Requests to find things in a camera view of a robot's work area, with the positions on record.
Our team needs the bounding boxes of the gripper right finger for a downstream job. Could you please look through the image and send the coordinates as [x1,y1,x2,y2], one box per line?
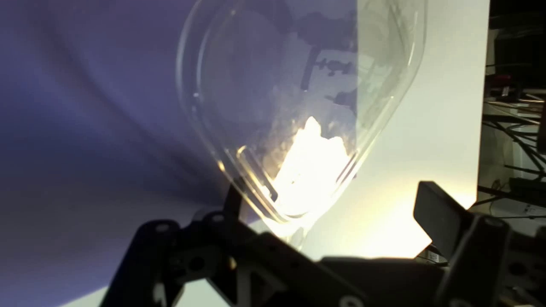
[413,181,546,307]

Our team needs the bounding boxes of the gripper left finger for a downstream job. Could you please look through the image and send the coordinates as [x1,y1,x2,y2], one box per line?
[100,183,368,307]

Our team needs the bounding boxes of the purple cloth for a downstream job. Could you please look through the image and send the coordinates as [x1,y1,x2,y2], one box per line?
[0,0,359,307]

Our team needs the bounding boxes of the clear plastic bowl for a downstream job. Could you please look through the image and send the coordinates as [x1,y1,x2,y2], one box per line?
[175,0,427,226]

